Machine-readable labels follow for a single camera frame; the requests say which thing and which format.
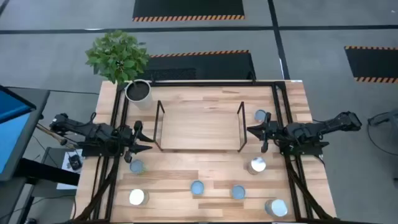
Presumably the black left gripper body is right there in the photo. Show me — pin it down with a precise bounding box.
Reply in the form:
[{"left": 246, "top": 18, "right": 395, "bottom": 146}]
[{"left": 119, "top": 120, "right": 144, "bottom": 164}]

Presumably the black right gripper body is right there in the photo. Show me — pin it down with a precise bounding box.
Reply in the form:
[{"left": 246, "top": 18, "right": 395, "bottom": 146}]
[{"left": 261, "top": 112, "right": 287, "bottom": 154}]

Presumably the short blue can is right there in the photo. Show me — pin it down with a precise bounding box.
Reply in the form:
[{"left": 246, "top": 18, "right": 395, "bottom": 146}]
[{"left": 254, "top": 108, "right": 267, "bottom": 123}]

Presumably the blue-lid can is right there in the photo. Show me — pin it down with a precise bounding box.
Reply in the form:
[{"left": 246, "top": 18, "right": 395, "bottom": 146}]
[
  {"left": 129, "top": 159, "right": 147, "bottom": 175},
  {"left": 190, "top": 180, "right": 205, "bottom": 196},
  {"left": 231, "top": 184, "right": 246, "bottom": 200}
]

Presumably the silver-top can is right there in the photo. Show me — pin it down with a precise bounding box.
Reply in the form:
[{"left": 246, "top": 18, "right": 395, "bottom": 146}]
[
  {"left": 128, "top": 188, "right": 150, "bottom": 207},
  {"left": 247, "top": 156, "right": 267, "bottom": 175},
  {"left": 264, "top": 198, "right": 289, "bottom": 218}
]

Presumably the white plant pot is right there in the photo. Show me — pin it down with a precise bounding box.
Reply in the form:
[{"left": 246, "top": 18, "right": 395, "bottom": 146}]
[{"left": 124, "top": 78, "right": 154, "bottom": 111}]

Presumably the small black device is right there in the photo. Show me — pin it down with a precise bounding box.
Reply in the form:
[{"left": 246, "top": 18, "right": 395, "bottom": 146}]
[{"left": 68, "top": 154, "right": 83, "bottom": 171}]

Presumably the white paper sheet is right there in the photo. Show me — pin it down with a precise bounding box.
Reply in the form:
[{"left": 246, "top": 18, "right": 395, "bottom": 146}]
[{"left": 56, "top": 148, "right": 84, "bottom": 190}]

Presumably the black hazard-striped floor mat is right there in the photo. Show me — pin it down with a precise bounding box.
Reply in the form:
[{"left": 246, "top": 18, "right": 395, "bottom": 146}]
[
  {"left": 136, "top": 49, "right": 257, "bottom": 81},
  {"left": 132, "top": 0, "right": 246, "bottom": 22},
  {"left": 344, "top": 45, "right": 398, "bottom": 84}
]

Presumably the brown wooden stick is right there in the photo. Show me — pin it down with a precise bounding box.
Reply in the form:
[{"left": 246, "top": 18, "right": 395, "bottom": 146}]
[{"left": 35, "top": 123, "right": 77, "bottom": 150}]

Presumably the grey side table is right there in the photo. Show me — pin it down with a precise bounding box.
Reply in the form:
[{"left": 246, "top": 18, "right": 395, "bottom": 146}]
[{"left": 30, "top": 146, "right": 82, "bottom": 200}]

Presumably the green leafy plant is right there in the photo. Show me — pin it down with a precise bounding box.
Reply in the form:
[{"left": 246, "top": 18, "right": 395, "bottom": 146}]
[{"left": 85, "top": 29, "right": 150, "bottom": 85}]

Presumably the black monitor stand base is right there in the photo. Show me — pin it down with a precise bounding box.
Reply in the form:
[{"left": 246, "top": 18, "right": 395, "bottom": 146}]
[{"left": 14, "top": 157, "right": 81, "bottom": 187}]

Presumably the grey chair base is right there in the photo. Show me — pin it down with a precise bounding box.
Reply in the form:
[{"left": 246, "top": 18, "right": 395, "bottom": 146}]
[{"left": 366, "top": 108, "right": 398, "bottom": 131}]

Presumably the monitor with blue screen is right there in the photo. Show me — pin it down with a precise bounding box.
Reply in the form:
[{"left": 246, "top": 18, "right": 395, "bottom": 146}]
[{"left": 0, "top": 84, "right": 50, "bottom": 183}]

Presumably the black aluminium rig frame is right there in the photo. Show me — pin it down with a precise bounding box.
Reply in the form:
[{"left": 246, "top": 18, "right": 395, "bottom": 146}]
[{"left": 70, "top": 80, "right": 340, "bottom": 224}]

